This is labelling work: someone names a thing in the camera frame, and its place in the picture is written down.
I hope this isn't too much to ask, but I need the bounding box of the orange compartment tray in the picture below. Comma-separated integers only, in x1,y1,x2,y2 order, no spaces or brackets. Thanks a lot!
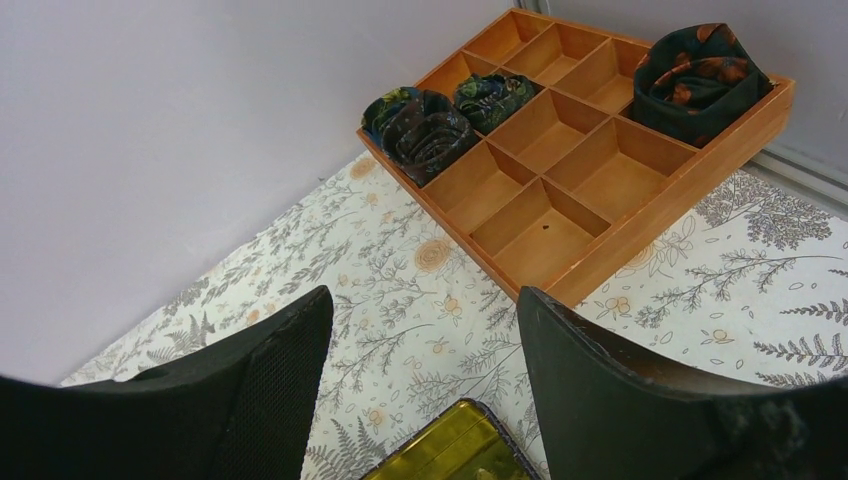
373,8,795,307

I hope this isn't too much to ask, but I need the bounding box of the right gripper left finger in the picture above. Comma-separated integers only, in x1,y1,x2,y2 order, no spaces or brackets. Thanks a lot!
1,286,334,479

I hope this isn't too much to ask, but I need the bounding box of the black part on tray edge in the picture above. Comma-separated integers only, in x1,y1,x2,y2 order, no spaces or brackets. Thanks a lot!
631,23,774,148

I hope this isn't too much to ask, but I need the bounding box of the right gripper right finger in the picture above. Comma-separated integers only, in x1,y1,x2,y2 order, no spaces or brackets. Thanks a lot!
517,286,847,479

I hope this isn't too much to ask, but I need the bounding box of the floral table cloth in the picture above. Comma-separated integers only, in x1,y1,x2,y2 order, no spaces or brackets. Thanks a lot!
66,153,847,479

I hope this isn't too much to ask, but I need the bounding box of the black part in tray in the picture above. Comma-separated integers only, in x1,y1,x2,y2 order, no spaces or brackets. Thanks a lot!
361,73,537,188

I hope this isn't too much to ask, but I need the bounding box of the yellow tin box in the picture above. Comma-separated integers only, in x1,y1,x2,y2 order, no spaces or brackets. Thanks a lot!
363,398,542,480

